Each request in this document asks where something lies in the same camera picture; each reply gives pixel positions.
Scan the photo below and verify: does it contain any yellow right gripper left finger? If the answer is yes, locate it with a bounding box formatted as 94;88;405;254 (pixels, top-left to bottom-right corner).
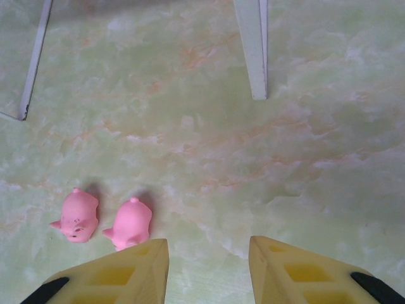
20;237;170;304

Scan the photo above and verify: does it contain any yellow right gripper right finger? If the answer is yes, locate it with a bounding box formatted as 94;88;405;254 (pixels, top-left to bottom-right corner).
249;236;405;304

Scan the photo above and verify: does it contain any pink plastic pig toy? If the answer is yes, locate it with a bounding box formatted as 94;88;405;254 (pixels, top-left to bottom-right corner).
101;196;153;253
49;187;99;244

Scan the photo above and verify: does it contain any wooden shelf with white frame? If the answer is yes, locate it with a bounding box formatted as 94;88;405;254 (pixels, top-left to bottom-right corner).
0;0;269;122

